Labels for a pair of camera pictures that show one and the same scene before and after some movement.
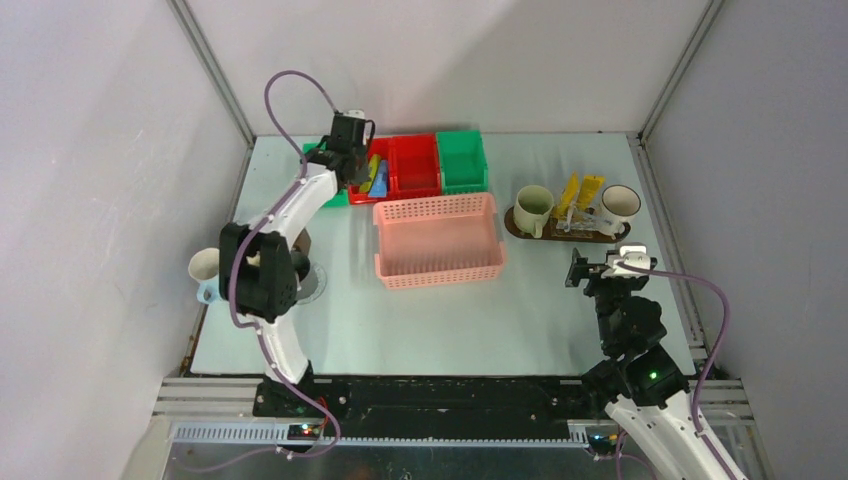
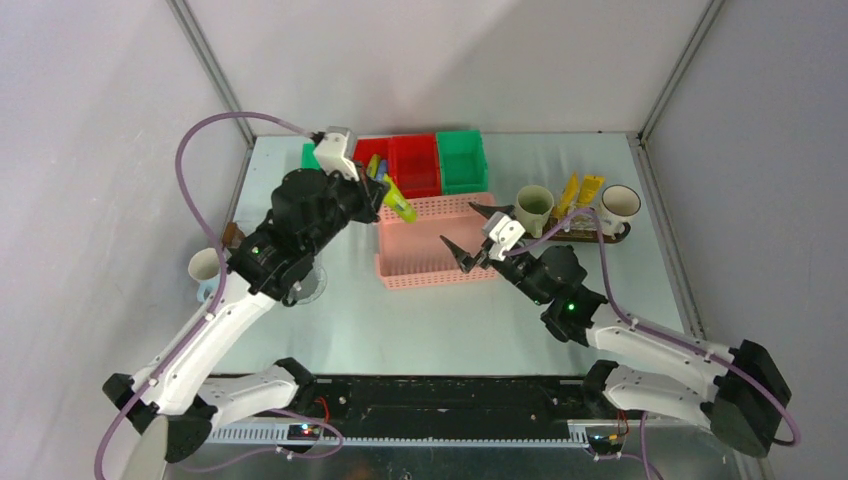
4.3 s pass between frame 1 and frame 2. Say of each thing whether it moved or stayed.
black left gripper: moved
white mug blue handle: stayed
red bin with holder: stayed
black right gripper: moved
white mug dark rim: stayed
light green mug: stayed
